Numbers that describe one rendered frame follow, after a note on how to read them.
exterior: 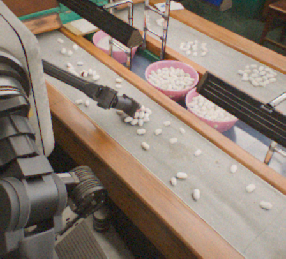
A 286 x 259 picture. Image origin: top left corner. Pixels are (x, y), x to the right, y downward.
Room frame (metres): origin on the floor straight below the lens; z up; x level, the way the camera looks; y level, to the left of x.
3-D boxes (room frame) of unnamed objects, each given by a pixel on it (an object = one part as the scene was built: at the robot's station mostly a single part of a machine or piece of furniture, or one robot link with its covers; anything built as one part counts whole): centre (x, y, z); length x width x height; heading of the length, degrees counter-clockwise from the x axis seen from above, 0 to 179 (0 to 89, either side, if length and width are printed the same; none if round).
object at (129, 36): (1.50, 0.26, 1.08); 0.62 x 0.08 x 0.07; 44
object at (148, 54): (1.83, -0.09, 0.90); 0.20 x 0.19 x 0.45; 44
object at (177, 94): (1.50, -0.13, 0.72); 0.27 x 0.27 x 0.10
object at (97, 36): (1.81, 0.18, 0.72); 0.27 x 0.27 x 0.10
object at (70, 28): (1.97, 0.33, 0.77); 0.33 x 0.15 x 0.01; 134
